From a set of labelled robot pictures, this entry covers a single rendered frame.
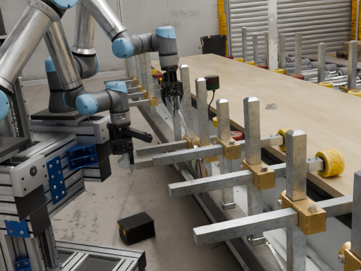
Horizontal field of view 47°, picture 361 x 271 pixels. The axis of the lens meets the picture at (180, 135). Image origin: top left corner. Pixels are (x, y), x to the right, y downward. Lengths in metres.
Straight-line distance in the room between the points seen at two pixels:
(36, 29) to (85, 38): 0.54
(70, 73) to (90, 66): 0.36
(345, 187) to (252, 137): 0.30
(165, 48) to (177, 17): 7.79
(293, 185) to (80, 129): 1.05
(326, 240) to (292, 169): 0.45
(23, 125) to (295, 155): 1.13
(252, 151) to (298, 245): 0.30
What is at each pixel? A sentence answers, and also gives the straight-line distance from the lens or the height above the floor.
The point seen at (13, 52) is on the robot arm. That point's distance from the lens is 1.34.
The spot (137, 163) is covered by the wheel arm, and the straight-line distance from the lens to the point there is 1.62.
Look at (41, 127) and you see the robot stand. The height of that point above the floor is 0.97.
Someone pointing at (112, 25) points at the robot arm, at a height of 1.38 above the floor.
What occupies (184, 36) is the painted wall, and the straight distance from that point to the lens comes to 9.47.
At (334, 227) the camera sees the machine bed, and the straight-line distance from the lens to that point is 1.33.
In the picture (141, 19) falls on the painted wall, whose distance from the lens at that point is 9.32.
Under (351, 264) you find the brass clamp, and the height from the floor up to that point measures 0.95.
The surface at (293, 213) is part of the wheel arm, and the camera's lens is 0.99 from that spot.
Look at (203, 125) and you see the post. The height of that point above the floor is 0.96.
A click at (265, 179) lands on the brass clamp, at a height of 0.95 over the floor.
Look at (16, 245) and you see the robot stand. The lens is 1.92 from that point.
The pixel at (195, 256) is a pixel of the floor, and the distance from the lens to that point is 2.55.
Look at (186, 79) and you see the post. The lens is 1.88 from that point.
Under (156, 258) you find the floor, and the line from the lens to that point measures 2.58.
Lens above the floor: 1.44
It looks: 18 degrees down
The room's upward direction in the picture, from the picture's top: 5 degrees counter-clockwise
